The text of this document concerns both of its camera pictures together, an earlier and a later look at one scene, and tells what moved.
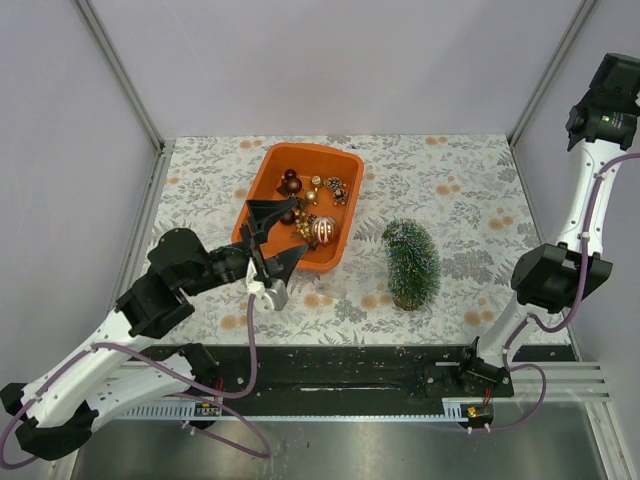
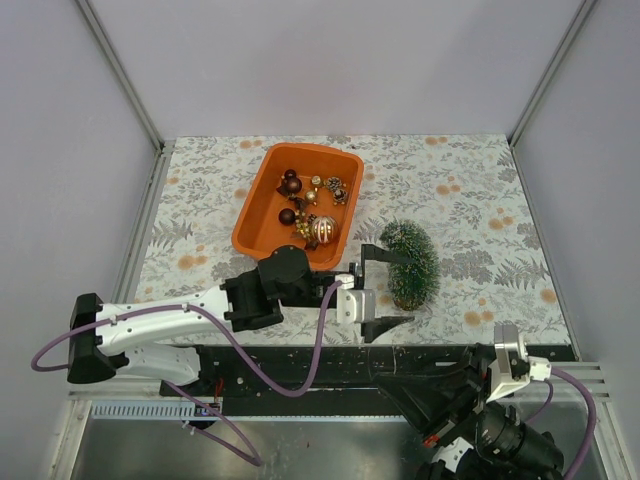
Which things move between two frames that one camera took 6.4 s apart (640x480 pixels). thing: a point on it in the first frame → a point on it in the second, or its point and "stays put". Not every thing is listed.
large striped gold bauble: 324,230 stays put
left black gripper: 278,266 → 373,254
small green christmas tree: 414,268 stays put
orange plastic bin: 326,184 stays put
